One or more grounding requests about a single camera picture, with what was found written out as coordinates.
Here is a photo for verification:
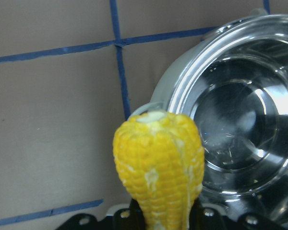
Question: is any yellow corn cob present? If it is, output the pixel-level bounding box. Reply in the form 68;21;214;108
113;111;204;230

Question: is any white steel cooking pot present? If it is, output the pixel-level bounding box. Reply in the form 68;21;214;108
128;8;288;230

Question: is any brown paper table cover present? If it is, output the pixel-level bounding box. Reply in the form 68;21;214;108
0;0;288;230

